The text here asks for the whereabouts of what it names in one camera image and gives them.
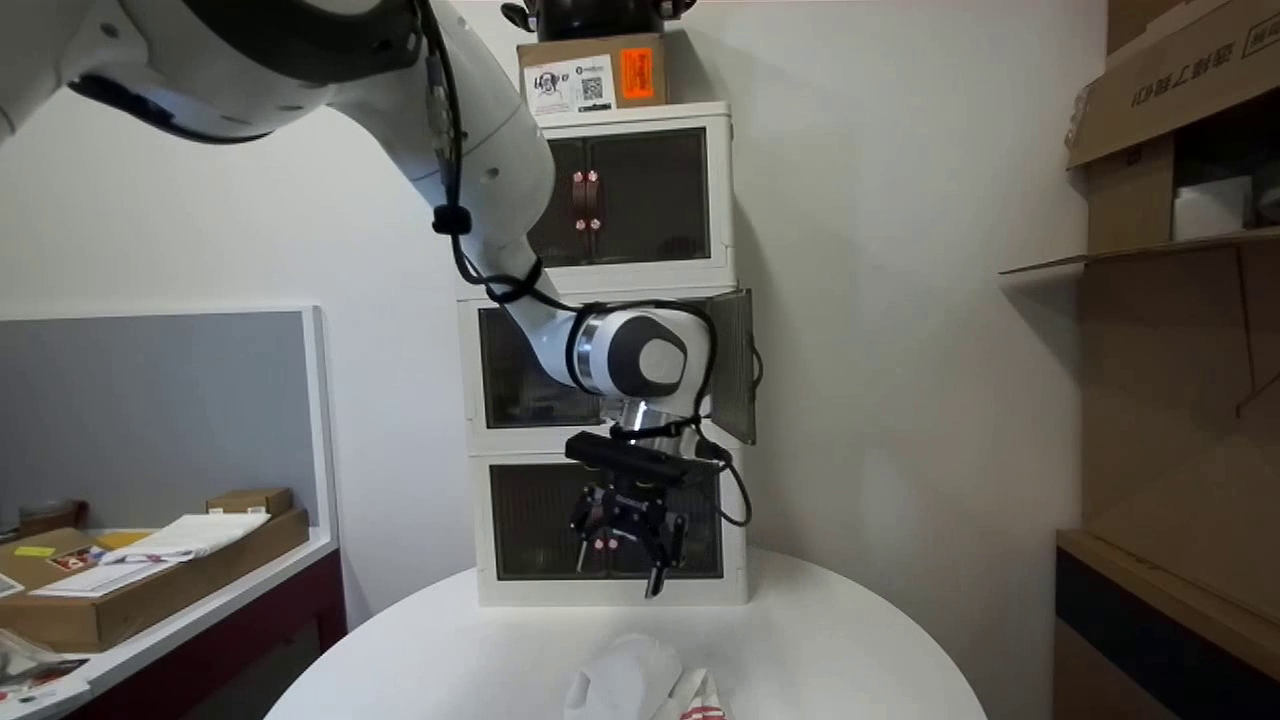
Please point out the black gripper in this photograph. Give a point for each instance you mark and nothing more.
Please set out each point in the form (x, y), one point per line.
(638, 513)

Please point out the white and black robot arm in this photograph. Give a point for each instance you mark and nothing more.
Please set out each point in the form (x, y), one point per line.
(451, 117)

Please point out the open translucent cabinet door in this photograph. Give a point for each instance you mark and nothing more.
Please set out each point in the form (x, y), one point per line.
(731, 387)

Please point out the white three-tier storage cabinet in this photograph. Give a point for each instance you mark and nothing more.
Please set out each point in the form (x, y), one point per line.
(638, 212)

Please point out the low side cabinet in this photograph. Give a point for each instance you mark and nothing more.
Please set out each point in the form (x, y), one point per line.
(211, 647)

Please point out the cardboard box on cabinet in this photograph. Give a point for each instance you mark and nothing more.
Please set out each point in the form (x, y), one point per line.
(594, 53)

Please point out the stacked cardboard boxes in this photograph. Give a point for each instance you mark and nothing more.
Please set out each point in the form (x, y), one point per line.
(1171, 581)

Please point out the flat cardboard box with papers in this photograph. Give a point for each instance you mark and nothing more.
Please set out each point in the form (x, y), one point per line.
(73, 594)

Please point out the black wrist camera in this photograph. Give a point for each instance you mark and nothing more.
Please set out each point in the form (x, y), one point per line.
(632, 463)

